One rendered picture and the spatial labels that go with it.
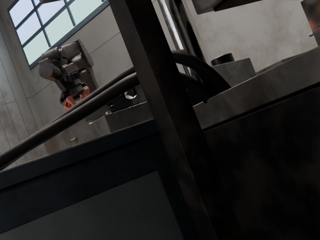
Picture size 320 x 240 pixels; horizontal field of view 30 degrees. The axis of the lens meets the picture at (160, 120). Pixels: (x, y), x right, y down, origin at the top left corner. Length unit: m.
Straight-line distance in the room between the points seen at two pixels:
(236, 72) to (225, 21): 2.68
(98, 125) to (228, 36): 3.11
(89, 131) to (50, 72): 0.44
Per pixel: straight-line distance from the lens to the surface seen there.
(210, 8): 1.45
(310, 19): 1.69
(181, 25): 1.44
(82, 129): 1.75
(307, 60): 1.09
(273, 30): 4.39
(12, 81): 7.39
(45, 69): 2.11
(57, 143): 1.95
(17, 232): 1.36
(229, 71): 1.98
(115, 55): 5.80
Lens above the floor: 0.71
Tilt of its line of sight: 3 degrees up
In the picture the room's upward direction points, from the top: 21 degrees counter-clockwise
